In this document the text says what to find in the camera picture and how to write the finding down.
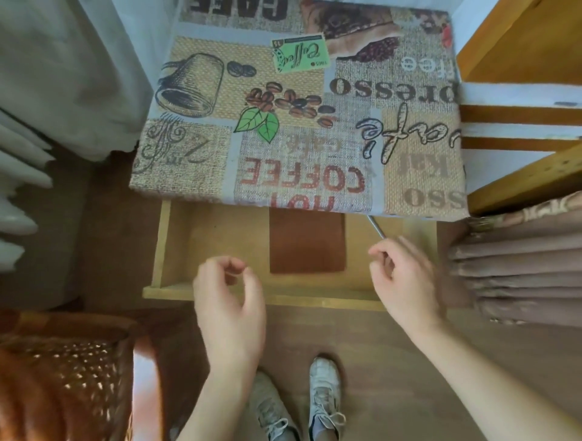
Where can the person's left hand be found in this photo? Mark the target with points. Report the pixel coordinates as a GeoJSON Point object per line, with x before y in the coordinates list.
{"type": "Point", "coordinates": [229, 313]}

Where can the person's right hand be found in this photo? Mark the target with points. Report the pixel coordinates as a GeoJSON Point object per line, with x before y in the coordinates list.
{"type": "Point", "coordinates": [409, 290]}

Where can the person's right thumb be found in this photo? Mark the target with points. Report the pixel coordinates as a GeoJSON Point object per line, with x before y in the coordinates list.
{"type": "Point", "coordinates": [379, 263]}

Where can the person's left thumb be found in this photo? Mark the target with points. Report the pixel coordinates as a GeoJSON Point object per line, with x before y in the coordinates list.
{"type": "Point", "coordinates": [254, 293]}

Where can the silver metal utensil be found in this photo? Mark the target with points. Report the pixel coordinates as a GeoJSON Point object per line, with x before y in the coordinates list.
{"type": "Point", "coordinates": [376, 226]}

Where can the person's left forearm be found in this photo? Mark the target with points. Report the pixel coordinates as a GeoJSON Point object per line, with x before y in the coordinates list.
{"type": "Point", "coordinates": [218, 404]}

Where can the person's right forearm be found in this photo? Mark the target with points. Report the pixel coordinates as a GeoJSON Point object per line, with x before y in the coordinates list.
{"type": "Point", "coordinates": [491, 390]}

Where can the open wooden drawer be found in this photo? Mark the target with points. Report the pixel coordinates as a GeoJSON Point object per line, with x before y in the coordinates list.
{"type": "Point", "coordinates": [213, 245]}

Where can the brown drawer liner sheet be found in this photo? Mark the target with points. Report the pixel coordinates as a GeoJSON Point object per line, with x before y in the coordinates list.
{"type": "Point", "coordinates": [307, 241]}

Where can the white sneaker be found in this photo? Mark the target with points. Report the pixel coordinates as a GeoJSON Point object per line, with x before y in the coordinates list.
{"type": "Point", "coordinates": [325, 395]}
{"type": "Point", "coordinates": [270, 409]}

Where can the brown pleated curtain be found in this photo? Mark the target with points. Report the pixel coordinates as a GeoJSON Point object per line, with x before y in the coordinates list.
{"type": "Point", "coordinates": [523, 268]}

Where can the coffee print tablecloth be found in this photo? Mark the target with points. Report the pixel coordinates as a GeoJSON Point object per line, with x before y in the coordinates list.
{"type": "Point", "coordinates": [300, 118]}

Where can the brown wicker chair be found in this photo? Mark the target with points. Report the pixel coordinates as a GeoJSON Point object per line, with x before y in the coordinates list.
{"type": "Point", "coordinates": [68, 377]}

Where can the white radiator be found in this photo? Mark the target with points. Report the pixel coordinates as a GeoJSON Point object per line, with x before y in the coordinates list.
{"type": "Point", "coordinates": [18, 177]}

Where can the white curtain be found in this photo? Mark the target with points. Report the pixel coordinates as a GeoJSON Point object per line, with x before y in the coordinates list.
{"type": "Point", "coordinates": [77, 68]}

